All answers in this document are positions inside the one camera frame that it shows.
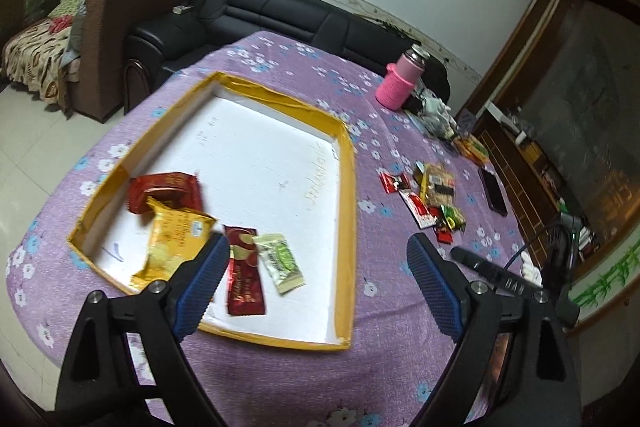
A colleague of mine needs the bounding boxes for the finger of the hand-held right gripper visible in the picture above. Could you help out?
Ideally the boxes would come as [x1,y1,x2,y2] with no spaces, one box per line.
[450,246,545,295]

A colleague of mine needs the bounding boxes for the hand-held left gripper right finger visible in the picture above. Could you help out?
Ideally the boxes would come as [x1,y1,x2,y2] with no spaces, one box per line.
[406,232,584,427]

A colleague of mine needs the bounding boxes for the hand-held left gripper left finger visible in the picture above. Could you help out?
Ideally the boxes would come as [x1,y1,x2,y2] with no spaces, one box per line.
[55,232,232,427]

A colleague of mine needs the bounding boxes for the dark red long snack packet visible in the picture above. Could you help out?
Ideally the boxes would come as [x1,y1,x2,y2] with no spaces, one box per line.
[221,224,268,318]

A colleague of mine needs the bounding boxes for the yellow snack packet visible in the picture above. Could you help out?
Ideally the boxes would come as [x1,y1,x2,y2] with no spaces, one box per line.
[131,196,220,295]

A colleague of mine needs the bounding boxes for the green candy packets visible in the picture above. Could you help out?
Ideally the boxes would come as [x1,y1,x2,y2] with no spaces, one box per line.
[436,203,467,232]

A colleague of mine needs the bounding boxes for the white green candy packet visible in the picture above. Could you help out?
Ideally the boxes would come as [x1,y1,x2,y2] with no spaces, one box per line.
[251,233,307,296]

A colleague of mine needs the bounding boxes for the red white long snack packet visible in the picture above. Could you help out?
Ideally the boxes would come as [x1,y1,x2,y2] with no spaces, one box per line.
[397,188,436,229]

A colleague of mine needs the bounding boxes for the beige clear snack packet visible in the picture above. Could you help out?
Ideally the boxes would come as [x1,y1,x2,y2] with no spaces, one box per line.
[419,162,458,208]

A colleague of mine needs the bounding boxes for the small red snack packet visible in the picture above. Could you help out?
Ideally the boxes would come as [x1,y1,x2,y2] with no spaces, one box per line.
[379,171,412,194]

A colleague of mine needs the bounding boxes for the yellow cardboard box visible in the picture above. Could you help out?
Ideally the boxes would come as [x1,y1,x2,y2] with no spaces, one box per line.
[67,71,357,352]

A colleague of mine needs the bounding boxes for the bamboo print cloth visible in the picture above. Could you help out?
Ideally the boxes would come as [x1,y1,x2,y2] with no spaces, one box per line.
[569,241,640,324]

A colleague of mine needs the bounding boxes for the purple floral tablecloth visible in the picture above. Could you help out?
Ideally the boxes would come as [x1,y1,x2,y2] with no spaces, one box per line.
[5,31,551,427]

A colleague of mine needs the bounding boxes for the black smartphone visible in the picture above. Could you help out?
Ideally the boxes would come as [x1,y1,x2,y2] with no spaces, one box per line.
[476,167,509,215]

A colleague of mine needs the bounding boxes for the orange green snack packets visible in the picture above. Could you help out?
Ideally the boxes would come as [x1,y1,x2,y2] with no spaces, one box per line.
[451,133,490,166]

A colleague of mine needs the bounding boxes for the dark wooden cabinet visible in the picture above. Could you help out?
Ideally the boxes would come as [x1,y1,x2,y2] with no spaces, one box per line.
[457,0,640,338]

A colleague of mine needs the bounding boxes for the crumpled plastic bags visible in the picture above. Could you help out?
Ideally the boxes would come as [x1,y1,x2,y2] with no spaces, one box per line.
[404,88,457,138]

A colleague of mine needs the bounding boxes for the pink bottle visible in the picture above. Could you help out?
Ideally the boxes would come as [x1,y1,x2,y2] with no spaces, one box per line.
[375,47,432,111]

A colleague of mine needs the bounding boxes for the brown armchair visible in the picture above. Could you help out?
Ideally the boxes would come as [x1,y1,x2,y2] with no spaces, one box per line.
[64,0,212,124]

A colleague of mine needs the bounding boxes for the black leather sofa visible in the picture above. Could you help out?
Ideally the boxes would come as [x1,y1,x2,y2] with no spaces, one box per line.
[124,0,452,108]

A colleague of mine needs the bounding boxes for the floral printed blanket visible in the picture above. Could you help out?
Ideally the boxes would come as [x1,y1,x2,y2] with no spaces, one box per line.
[1,0,87,104]

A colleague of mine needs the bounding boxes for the black cable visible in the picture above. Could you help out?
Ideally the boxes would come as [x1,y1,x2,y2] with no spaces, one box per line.
[501,219,568,269]

